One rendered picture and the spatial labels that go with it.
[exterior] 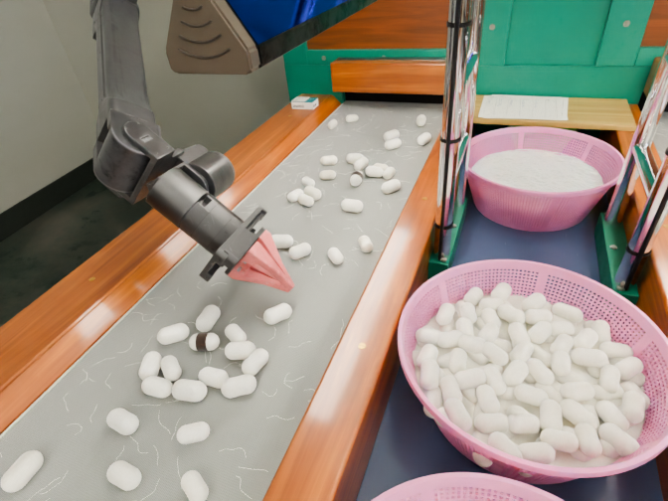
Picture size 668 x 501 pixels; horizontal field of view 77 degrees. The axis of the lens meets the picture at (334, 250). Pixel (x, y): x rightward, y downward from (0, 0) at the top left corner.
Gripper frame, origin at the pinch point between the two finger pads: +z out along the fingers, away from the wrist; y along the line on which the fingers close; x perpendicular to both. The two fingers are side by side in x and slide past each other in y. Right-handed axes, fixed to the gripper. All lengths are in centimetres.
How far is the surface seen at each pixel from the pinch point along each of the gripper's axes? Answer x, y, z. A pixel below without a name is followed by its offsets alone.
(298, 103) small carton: 17, 61, -21
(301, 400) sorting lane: -3.0, -13.0, 7.6
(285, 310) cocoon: -0.1, -3.3, 1.7
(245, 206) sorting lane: 14.4, 19.7, -12.3
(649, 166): -33.0, 24.6, 24.9
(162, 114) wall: 140, 153, -97
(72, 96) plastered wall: 164, 141, -144
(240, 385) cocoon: -0.4, -14.5, 1.8
